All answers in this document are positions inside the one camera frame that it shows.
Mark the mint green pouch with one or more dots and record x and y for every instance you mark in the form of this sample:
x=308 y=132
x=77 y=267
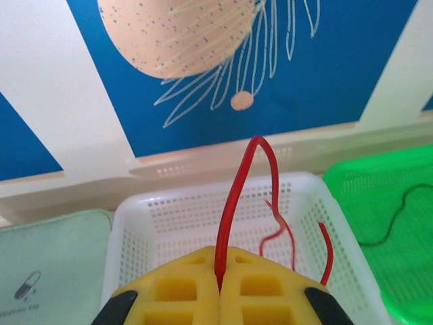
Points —
x=50 y=254

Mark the white plastic basket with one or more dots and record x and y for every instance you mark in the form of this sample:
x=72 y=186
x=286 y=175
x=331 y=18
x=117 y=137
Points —
x=189 y=216

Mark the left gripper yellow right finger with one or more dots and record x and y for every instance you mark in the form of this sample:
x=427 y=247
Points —
x=270 y=271

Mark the blue wall poster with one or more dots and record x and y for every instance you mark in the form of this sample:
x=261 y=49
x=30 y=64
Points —
x=321 y=67

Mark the green plastic basket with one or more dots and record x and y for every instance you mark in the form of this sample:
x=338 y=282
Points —
x=372 y=189

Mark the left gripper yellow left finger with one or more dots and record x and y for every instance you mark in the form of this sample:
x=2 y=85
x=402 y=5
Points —
x=176 y=271

